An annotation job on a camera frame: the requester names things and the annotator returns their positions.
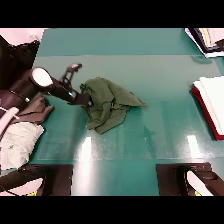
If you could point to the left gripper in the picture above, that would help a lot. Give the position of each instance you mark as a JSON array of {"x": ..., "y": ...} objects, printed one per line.
[{"x": 81, "y": 99}]

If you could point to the green T-shirt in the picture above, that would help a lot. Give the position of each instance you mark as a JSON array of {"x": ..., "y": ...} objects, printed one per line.
[{"x": 106, "y": 103}]

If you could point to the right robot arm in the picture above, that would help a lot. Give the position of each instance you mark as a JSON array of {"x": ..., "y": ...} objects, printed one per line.
[{"x": 203, "y": 180}]

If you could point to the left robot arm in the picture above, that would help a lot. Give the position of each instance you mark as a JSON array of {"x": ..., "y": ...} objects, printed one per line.
[{"x": 36, "y": 83}]

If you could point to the brown garment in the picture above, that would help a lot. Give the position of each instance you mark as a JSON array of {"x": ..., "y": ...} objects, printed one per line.
[{"x": 35, "y": 111}]

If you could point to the black garment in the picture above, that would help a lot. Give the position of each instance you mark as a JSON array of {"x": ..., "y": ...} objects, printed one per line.
[
  {"x": 204, "y": 42},
  {"x": 18, "y": 58}
]

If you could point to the cream garment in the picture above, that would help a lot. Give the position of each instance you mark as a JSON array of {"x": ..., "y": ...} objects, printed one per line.
[
  {"x": 213, "y": 35},
  {"x": 18, "y": 145}
]

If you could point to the red garment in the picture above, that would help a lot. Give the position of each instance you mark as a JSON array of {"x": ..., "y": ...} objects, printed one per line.
[{"x": 204, "y": 111}]

